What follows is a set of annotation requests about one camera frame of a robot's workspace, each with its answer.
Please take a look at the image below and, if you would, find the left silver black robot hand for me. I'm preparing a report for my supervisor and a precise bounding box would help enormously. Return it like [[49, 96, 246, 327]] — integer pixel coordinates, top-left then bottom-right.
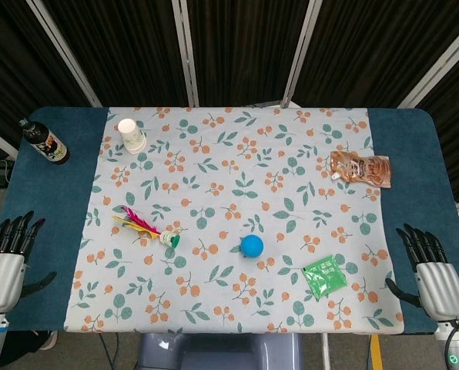
[[0, 210, 58, 312]]

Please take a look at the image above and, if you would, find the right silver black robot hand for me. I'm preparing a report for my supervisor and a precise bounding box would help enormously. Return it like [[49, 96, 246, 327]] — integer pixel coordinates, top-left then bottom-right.
[[384, 223, 459, 321]]

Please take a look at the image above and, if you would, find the feather shuttlecock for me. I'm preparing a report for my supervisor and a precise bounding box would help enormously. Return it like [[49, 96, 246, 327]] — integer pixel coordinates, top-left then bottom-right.
[[112, 206, 183, 248]]

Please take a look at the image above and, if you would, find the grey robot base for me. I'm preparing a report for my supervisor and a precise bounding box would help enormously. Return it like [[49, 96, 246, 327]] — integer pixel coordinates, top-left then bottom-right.
[[136, 332, 303, 370]]

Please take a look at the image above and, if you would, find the floral print tablecloth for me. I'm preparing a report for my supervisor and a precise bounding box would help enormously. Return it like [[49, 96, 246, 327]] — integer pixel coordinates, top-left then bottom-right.
[[65, 106, 407, 335]]

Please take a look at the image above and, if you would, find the dark blue table cover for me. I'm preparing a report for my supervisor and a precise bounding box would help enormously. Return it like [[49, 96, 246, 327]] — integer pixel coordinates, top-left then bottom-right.
[[5, 106, 459, 335]]

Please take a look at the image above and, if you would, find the green snack packet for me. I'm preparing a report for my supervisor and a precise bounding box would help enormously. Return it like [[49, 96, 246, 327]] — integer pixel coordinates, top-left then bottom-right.
[[302, 254, 348, 301]]

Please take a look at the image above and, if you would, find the dark glass sauce bottle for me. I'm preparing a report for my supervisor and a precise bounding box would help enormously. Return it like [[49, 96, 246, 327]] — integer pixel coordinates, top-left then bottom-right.
[[18, 117, 71, 167]]

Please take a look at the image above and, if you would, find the brown sauce pouch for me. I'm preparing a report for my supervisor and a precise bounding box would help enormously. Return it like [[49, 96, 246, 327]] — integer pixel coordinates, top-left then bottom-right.
[[330, 150, 392, 190]]

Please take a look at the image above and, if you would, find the white paper cup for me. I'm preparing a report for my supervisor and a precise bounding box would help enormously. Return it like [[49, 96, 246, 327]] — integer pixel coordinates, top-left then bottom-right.
[[117, 118, 148, 156]]

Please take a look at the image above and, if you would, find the blue ball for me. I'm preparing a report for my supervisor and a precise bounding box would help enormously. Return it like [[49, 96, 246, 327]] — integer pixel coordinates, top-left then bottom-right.
[[240, 234, 266, 260]]

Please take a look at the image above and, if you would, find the black folding screen partition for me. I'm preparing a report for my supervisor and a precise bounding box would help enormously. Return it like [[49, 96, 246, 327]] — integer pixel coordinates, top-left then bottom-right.
[[0, 0, 459, 205]]

